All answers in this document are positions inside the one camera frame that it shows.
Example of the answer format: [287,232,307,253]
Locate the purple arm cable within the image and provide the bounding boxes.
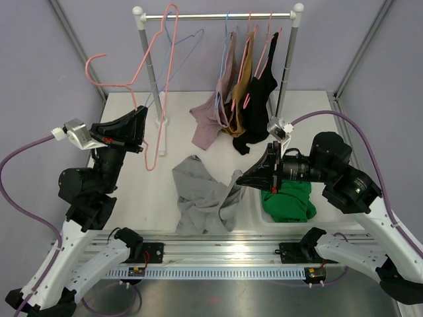
[0,137,143,317]
[287,110,423,287]

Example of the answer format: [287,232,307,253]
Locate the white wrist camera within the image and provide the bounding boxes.
[267,116,293,154]
[51,119,106,151]

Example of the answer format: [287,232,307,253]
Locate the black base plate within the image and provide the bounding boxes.
[132,242,165,264]
[279,242,319,264]

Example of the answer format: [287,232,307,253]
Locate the blue wire hanger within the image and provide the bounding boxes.
[143,11,205,110]

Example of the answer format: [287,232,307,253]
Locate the mauve tank top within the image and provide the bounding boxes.
[189,31,238,150]

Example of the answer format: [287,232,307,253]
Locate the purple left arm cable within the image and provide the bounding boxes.
[0,137,143,317]

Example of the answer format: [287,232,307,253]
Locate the left small circuit board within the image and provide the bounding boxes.
[128,267,145,277]

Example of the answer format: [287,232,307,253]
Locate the green tank top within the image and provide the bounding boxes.
[261,181,317,223]

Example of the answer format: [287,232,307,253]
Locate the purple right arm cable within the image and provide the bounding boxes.
[287,110,423,287]

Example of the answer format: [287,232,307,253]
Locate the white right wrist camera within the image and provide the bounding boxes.
[267,116,293,154]

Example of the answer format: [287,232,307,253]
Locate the black tank top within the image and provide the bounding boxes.
[233,32,279,155]

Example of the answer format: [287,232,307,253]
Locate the pink hanger of brown top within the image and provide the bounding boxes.
[231,26,257,112]

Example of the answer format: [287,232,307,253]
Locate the white metal clothes rack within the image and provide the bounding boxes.
[132,3,305,143]

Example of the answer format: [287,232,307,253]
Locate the pink hanger of grey top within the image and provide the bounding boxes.
[85,3,180,172]

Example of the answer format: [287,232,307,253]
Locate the aluminium mounting rail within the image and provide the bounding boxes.
[137,230,303,266]

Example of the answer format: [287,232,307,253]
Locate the pink hanger of black top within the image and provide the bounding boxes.
[243,11,283,110]

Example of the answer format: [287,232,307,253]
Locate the grey tank top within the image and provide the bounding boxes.
[172,155,245,236]

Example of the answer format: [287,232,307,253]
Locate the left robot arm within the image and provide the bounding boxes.
[1,106,148,316]

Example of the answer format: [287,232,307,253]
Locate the white plastic basket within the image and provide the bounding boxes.
[248,183,362,232]

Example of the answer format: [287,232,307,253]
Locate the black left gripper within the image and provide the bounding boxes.
[90,106,149,194]

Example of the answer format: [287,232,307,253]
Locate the brown tank top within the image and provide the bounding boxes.
[222,32,254,138]

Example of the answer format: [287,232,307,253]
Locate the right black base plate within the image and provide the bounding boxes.
[279,242,319,264]

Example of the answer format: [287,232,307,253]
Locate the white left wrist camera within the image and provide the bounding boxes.
[51,119,106,151]

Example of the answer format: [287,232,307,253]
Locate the blue hanger of mauve top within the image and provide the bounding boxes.
[210,12,237,121]

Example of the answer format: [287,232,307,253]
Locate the small circuit board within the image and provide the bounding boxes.
[305,267,327,280]
[128,267,145,277]

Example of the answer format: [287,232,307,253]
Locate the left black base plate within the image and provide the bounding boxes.
[132,242,165,264]

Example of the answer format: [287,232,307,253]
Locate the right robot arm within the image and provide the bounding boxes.
[237,131,422,305]

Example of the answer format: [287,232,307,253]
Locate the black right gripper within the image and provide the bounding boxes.
[238,141,333,194]

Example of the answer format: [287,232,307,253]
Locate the right small circuit board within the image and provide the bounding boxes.
[305,267,327,280]

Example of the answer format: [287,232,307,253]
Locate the white slotted cable duct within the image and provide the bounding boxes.
[104,267,305,281]

